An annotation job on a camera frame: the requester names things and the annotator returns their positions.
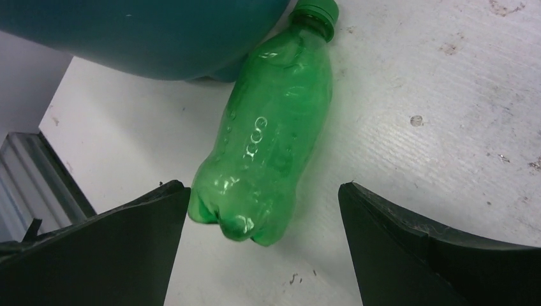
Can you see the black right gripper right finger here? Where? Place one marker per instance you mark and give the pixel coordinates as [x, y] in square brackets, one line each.
[403, 258]

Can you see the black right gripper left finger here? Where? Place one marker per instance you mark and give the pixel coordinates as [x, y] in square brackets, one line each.
[123, 256]

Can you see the green plastic bottle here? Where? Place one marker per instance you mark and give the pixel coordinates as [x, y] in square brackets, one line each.
[273, 118]

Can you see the teal plastic bin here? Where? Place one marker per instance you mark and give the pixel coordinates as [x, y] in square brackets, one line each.
[161, 40]

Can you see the aluminium table frame rail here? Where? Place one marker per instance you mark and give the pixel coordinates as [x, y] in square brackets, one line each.
[36, 185]

